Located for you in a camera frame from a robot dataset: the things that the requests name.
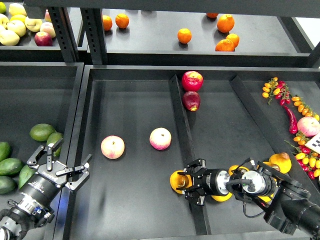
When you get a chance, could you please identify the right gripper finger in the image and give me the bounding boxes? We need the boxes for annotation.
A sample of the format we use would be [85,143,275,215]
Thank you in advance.
[184,191,206,206]
[183,158,206,175]

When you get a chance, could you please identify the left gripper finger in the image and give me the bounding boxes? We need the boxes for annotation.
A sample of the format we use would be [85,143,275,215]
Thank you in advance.
[55,154,92,192]
[26,137,64,173]

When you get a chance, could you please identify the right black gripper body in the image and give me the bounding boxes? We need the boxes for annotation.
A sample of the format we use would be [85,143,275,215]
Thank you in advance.
[184,167,229,198]

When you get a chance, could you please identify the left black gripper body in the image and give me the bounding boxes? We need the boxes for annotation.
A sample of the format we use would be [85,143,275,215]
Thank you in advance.
[20,161,68,206]

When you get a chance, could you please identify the dark green avocado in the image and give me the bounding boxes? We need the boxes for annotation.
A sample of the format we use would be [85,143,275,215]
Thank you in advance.
[18,165,36,189]

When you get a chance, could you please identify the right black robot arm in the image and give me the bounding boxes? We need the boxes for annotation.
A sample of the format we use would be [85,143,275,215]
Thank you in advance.
[177,158,320,240]

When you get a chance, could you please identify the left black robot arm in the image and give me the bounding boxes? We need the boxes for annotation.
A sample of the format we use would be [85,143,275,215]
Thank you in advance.
[0,138,92,240]

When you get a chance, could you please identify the green avocado middle left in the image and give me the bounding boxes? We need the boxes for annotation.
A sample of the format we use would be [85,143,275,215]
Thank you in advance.
[0,158,25,176]

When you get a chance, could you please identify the light green avocado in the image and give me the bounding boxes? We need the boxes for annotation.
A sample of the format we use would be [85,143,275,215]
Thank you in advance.
[46,132,63,157]
[29,123,56,142]

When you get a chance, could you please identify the green avocado far left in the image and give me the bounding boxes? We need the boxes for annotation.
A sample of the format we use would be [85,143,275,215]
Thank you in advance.
[0,141,12,162]

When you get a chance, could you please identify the yellow pear behind gripper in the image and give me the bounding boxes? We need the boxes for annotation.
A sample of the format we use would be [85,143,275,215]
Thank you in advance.
[228,165,249,176]

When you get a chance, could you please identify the green avocado lower left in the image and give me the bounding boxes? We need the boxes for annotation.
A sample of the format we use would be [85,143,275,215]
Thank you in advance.
[0,176,16,195]

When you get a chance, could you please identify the yellow pear with brown top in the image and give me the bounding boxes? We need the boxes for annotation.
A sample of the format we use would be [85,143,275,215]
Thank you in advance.
[263,161,281,177]

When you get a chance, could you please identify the pink apple centre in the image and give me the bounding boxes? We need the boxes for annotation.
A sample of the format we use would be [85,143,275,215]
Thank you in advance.
[149,127,172,151]

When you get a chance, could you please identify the pink apple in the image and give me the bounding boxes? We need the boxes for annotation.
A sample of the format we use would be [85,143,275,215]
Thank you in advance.
[149,127,172,151]
[100,135,125,160]

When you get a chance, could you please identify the pink apple left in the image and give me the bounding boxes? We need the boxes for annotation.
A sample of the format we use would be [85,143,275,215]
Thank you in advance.
[100,135,125,160]

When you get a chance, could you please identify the dark red apple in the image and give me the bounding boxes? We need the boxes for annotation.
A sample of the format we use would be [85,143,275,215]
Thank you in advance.
[182,91,201,112]

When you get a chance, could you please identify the black left tray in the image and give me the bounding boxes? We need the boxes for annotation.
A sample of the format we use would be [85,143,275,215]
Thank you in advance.
[0,61,85,240]

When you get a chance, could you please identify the black large divided tray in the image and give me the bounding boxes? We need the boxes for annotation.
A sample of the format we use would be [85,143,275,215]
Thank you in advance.
[54,66,320,240]

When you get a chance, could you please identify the bright red apple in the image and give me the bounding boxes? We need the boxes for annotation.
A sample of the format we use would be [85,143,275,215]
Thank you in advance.
[181,71,204,92]

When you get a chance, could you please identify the red chili pepper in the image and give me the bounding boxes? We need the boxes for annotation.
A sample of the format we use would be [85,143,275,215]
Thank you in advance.
[283,105,298,134]

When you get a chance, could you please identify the cherry tomato bunch lower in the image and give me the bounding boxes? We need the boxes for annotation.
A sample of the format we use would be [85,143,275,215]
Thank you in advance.
[285,131,320,180]

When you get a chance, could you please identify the orange red tomato bunch upper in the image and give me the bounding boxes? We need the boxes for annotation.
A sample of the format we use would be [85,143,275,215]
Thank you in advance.
[261,77,291,106]

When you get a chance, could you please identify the pink peach right bin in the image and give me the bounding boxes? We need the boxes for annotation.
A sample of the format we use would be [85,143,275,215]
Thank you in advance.
[297,116,320,137]

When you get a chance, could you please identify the white marker card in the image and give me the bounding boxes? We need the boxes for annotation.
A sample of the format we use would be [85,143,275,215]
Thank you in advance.
[305,133,320,154]

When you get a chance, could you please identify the orange tomato vine middle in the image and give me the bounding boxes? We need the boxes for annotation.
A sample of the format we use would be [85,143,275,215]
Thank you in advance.
[291,95,320,122]

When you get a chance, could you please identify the orange front right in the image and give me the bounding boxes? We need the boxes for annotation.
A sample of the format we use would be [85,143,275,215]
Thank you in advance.
[215,39,235,52]

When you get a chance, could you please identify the red apple on shelf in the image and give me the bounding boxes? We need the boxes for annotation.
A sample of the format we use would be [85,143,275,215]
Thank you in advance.
[34,31,53,47]

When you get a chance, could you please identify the orange centre shelf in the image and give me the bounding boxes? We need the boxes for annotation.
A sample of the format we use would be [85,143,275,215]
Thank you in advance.
[177,28,192,44]

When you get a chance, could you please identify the orange right small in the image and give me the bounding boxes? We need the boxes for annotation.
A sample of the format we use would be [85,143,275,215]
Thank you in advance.
[226,33,240,48]

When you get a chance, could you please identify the pink peach on shelf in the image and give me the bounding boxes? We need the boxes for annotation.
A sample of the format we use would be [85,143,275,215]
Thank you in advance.
[40,22,56,39]

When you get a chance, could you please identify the pale yellow apple middle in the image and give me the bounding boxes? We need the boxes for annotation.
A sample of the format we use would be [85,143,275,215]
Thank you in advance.
[7,20,27,37]

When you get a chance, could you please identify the pale yellow apple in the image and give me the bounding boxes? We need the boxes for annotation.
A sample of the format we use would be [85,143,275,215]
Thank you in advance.
[7,20,27,37]
[24,16,43,33]

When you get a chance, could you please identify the pale yellow apple right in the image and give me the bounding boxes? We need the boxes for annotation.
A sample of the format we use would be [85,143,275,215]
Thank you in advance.
[24,16,43,33]

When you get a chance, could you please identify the large orange top right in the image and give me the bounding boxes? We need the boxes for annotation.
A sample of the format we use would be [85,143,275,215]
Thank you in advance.
[216,14,235,33]

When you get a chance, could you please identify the yellow lemon on shelf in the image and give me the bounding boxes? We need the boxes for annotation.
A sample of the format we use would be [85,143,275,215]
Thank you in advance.
[10,14,27,23]

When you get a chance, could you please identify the black shelf upright post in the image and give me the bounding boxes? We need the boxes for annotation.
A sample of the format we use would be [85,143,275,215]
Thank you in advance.
[80,8,108,65]

